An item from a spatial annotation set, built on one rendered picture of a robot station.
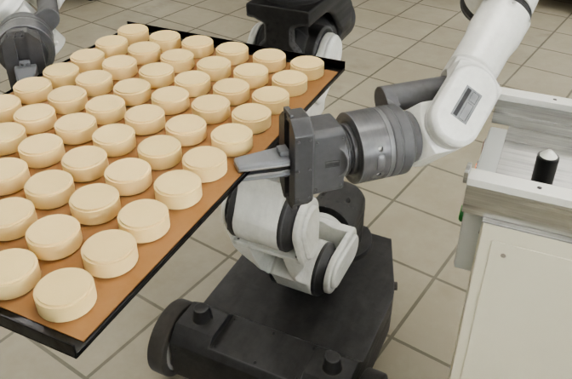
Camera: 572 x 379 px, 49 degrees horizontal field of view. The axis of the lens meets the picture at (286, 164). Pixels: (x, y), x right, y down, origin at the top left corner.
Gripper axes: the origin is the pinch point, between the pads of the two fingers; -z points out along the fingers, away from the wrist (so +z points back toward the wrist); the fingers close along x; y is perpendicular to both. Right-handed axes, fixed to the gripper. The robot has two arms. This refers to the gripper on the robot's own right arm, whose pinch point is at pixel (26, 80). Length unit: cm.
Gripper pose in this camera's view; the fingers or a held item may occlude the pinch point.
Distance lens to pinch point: 100.4
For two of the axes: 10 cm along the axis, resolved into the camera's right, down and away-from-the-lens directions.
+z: -3.4, -5.1, 7.9
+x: 0.1, -8.4, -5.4
